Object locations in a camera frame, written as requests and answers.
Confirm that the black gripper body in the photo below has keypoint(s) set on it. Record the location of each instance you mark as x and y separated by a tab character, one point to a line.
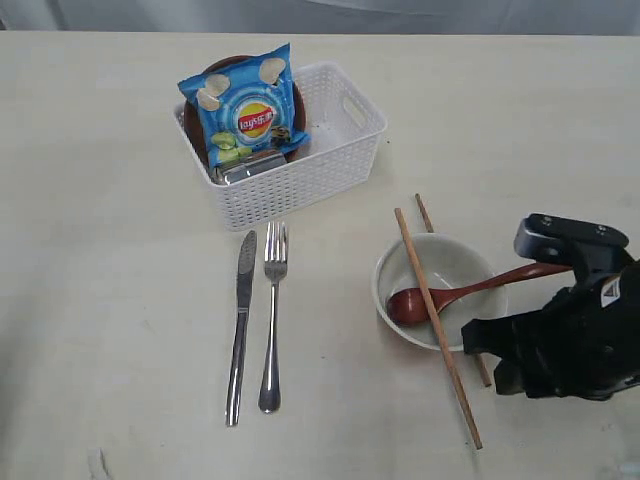
584	343

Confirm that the wooden chopstick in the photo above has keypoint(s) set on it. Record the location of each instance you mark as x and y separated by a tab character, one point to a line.
425	212
438	329

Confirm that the white speckled bowl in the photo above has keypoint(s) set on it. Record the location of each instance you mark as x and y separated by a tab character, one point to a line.
447	263

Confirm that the red-brown wooden spoon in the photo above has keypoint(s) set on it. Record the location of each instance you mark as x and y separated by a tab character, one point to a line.
407	307

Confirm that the silver metal fork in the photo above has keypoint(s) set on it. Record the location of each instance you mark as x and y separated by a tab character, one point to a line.
275	270

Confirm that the silver table knife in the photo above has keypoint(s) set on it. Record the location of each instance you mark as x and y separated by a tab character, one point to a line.
244	283

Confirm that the white perforated plastic basket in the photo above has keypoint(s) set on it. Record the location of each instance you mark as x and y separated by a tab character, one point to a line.
345	130

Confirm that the silver foil packet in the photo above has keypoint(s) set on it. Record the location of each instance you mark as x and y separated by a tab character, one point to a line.
247	167

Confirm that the blue chips bag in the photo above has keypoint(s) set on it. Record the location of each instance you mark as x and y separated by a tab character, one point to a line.
246	107

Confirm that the brown round plate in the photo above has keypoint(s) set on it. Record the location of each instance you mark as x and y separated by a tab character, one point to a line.
193	128

